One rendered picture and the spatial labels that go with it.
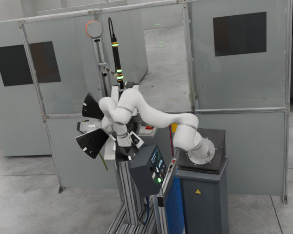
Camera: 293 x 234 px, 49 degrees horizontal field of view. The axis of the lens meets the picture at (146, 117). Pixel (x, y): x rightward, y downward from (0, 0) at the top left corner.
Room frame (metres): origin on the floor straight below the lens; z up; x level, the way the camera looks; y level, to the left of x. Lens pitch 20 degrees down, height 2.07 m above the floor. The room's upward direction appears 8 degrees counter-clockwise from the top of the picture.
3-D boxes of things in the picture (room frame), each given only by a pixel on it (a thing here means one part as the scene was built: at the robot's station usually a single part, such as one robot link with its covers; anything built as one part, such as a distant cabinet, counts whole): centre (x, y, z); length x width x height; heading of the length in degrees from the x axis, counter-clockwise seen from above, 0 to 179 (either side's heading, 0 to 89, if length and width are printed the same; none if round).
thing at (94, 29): (3.12, 0.37, 1.88); 0.16 x 0.07 x 0.16; 107
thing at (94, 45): (3.12, 0.37, 0.90); 0.08 x 0.06 x 1.80; 107
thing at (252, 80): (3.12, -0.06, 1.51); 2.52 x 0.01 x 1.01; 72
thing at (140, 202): (2.80, 0.19, 0.58); 0.09 x 0.05 x 1.15; 72
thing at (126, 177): (2.58, 0.26, 0.46); 0.09 x 0.05 x 0.91; 72
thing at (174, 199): (2.23, -0.15, 0.45); 0.82 x 0.02 x 0.66; 162
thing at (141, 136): (2.99, 0.10, 0.85); 0.36 x 0.24 x 0.03; 72
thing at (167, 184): (2.23, -0.15, 0.82); 0.90 x 0.04 x 0.08; 162
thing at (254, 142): (3.12, -0.06, 0.50); 2.59 x 0.03 x 0.91; 72
